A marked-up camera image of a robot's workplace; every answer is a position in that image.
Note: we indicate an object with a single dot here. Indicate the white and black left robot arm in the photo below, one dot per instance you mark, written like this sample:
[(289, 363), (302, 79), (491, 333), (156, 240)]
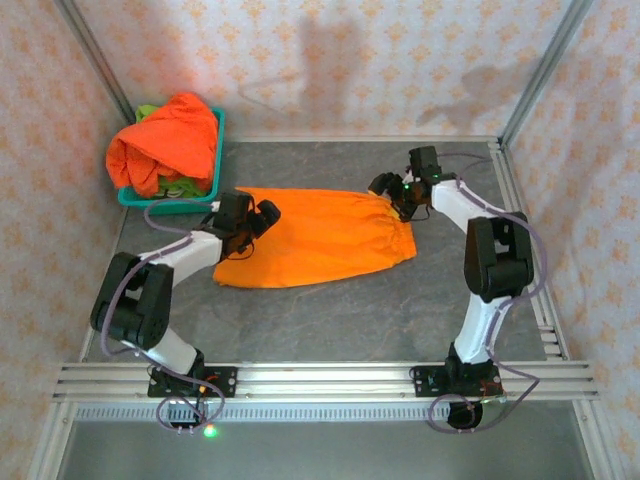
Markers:
[(195, 252)]

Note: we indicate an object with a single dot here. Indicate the aluminium table edge rail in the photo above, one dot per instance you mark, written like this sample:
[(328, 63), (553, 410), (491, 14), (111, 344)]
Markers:
[(350, 138)]

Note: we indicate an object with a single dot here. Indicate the aluminium lower frame bar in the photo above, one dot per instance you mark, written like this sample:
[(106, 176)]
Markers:
[(50, 445), (597, 445)]

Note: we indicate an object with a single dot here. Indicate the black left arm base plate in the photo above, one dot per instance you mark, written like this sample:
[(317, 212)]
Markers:
[(227, 382)]

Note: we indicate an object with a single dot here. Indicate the black controller box with LED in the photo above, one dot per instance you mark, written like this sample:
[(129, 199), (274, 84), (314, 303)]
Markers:
[(182, 412)]

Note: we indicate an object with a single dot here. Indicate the light orange shorts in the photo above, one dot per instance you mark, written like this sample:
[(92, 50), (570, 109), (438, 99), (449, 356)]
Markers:
[(325, 240)]

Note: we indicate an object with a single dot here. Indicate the lime green shorts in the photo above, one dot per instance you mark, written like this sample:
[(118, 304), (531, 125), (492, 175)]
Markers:
[(145, 112)]

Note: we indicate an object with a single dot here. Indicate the aluminium frame post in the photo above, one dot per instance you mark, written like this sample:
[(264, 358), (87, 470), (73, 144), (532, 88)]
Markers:
[(95, 55), (545, 65)]

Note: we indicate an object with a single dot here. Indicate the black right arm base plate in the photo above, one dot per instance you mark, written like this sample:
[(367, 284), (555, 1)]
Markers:
[(420, 382)]

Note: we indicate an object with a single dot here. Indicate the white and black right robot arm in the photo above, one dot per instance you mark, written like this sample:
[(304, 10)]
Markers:
[(450, 200)]

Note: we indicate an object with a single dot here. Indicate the teal plastic basket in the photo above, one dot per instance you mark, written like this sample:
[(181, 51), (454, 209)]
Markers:
[(170, 206)]

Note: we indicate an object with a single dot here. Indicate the red-orange shorts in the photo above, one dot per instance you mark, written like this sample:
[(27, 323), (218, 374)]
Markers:
[(170, 145)]

